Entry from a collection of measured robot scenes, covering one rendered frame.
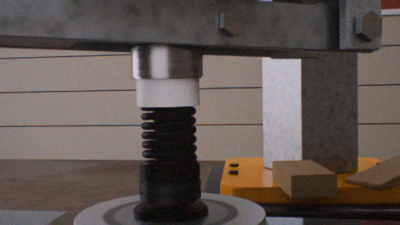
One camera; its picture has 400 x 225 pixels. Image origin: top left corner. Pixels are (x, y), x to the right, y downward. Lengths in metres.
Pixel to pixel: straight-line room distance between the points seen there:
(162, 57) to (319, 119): 0.85
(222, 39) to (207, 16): 0.03
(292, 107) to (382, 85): 5.42
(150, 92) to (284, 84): 0.85
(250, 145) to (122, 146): 1.82
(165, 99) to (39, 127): 7.03
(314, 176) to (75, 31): 0.72
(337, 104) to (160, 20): 0.92
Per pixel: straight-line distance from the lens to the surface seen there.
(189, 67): 0.51
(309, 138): 1.30
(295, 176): 1.06
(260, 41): 0.52
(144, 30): 0.48
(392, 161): 1.35
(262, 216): 0.54
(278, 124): 1.36
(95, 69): 7.12
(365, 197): 1.21
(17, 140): 7.71
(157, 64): 0.51
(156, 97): 0.51
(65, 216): 0.81
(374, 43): 0.58
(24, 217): 0.83
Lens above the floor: 1.02
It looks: 3 degrees down
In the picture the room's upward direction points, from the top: 1 degrees counter-clockwise
